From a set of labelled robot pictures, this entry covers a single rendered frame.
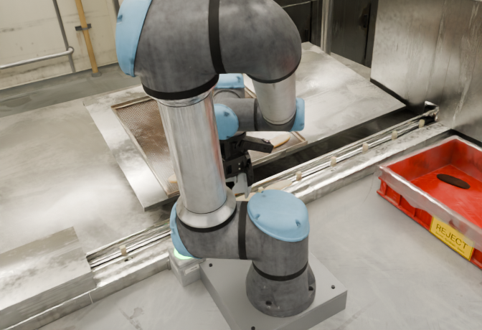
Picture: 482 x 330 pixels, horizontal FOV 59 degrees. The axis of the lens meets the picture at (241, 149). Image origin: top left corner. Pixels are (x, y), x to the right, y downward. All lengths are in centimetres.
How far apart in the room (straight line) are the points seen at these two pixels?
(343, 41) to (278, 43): 309
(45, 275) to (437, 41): 136
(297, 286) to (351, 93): 101
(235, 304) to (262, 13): 62
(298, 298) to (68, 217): 76
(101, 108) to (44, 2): 311
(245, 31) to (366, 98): 122
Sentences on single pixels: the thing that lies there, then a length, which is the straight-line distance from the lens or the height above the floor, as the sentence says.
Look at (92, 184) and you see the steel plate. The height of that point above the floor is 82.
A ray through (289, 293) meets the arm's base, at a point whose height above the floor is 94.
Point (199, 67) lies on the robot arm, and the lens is 58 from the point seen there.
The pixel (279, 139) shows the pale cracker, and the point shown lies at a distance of 142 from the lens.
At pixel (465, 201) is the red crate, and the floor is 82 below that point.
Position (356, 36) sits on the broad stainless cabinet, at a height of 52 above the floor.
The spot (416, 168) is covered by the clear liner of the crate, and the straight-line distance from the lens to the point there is 140.
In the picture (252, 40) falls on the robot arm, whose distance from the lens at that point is 55.
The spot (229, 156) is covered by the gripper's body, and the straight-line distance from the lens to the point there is 112.
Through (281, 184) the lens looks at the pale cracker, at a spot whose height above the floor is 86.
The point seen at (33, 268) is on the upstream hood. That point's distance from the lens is 111.
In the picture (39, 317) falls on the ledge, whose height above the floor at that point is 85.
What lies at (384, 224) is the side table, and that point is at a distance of 125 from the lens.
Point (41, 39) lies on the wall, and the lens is 472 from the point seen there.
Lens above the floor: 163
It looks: 32 degrees down
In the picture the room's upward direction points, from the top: 4 degrees counter-clockwise
